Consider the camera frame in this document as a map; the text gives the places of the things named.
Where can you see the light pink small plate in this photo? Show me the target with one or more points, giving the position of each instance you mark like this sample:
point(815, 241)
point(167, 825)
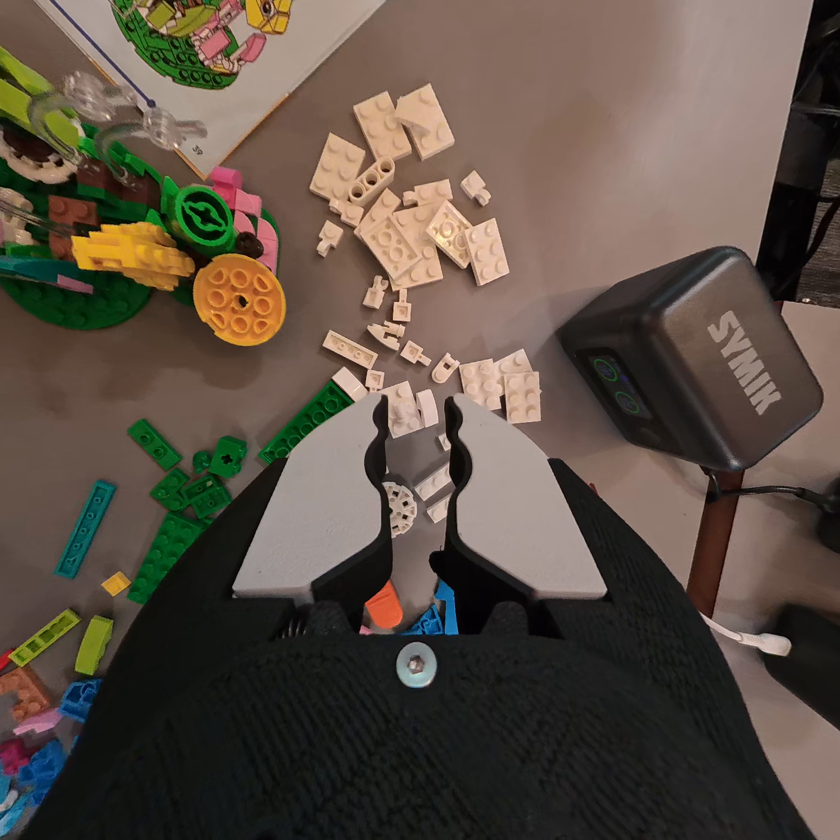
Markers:
point(38, 725)

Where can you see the teal long plate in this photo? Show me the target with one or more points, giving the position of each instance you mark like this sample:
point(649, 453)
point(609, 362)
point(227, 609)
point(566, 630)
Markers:
point(85, 530)

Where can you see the black power adapter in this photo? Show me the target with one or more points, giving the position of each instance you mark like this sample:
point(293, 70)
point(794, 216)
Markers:
point(830, 518)

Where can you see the tan notched plate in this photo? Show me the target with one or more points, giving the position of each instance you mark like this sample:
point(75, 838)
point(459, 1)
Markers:
point(19, 686)

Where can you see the pile of white bricks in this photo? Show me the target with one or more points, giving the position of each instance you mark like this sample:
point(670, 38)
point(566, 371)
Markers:
point(394, 243)

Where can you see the lime studded plate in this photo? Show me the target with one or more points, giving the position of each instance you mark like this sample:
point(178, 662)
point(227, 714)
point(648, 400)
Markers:
point(44, 636)

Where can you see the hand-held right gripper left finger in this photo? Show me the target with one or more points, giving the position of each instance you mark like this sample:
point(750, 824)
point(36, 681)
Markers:
point(315, 512)

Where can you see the blue clip brick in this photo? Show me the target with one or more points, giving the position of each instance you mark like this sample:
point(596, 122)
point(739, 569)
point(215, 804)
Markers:
point(80, 701)

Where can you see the brown wooden desk leg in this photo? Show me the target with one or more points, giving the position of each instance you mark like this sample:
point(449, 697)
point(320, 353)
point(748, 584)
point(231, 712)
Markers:
point(715, 544)

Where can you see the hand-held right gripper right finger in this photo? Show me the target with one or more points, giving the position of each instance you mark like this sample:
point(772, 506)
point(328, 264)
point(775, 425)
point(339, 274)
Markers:
point(518, 518)

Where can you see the orange brick separator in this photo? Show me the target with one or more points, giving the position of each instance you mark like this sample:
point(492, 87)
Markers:
point(384, 607)

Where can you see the black office chair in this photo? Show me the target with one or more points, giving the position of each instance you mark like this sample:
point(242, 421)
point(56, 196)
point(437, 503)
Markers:
point(820, 131)

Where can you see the cluster of blue bricks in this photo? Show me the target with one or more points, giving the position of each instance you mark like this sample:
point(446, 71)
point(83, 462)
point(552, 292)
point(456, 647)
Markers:
point(446, 607)

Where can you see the brick instruction booklet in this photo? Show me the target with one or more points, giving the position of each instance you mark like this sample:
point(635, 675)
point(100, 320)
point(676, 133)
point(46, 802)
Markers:
point(216, 98)

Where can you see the pile of green bricks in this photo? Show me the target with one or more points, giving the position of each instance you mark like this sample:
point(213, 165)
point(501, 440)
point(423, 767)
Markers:
point(164, 558)

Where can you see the dark object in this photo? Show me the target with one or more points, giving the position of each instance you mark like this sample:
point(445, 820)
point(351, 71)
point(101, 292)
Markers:
point(807, 663)

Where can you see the small yellow tile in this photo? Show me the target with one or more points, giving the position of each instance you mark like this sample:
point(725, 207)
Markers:
point(116, 583)

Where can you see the black power bank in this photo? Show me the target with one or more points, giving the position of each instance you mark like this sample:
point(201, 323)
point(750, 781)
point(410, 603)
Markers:
point(695, 341)

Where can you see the lime smooth slope brick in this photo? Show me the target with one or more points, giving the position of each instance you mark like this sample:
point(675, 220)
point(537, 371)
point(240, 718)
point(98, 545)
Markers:
point(94, 646)

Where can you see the colourful brick flower model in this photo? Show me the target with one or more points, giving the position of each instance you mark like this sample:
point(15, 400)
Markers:
point(79, 295)

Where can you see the cyan and magenta bricks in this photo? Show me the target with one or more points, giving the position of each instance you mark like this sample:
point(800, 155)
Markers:
point(33, 768)

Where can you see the grey desk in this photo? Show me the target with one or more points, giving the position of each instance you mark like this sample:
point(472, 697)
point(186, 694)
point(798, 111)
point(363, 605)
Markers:
point(590, 131)

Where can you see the white round gear plate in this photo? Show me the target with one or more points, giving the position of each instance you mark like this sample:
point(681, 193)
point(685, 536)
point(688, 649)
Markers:
point(400, 508)

